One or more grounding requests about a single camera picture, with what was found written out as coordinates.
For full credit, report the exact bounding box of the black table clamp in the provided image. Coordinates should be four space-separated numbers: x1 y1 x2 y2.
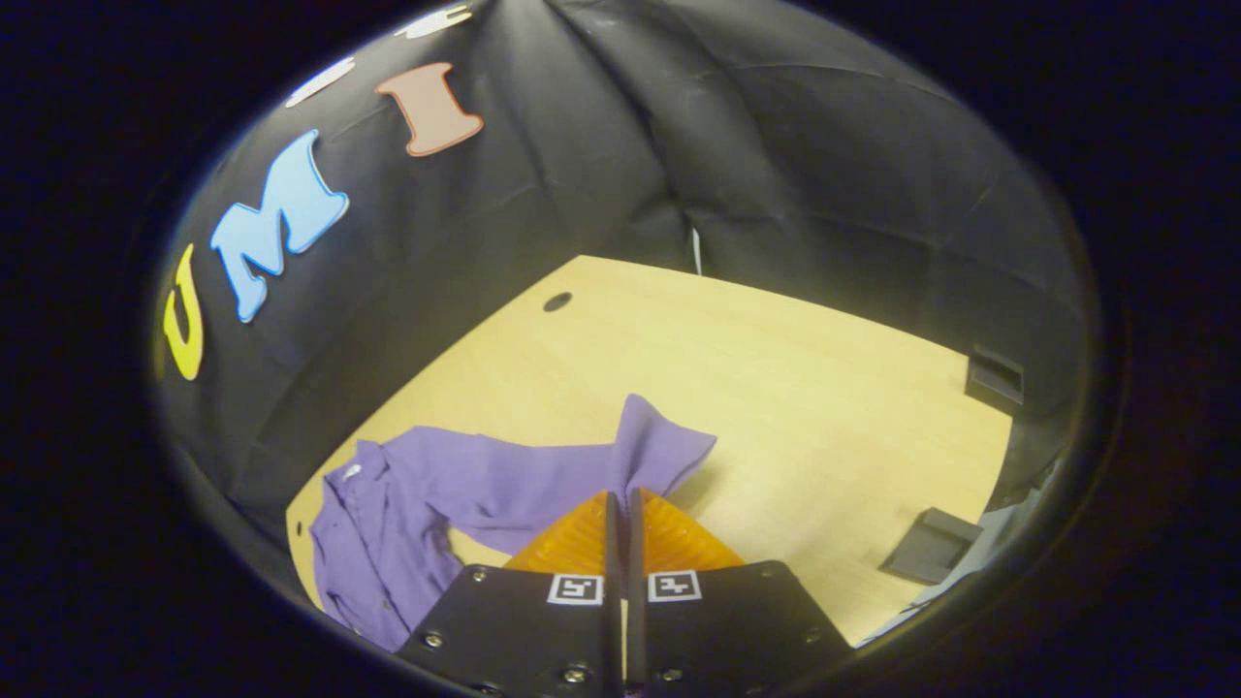
879 506 985 586
965 344 1026 416

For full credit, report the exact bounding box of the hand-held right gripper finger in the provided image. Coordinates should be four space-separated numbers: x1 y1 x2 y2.
396 490 623 698
625 487 854 698

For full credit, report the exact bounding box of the black backdrop cloth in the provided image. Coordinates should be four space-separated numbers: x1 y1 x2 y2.
150 0 1101 583

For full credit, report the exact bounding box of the purple button shirt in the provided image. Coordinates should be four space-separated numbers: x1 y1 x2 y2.
308 393 718 653

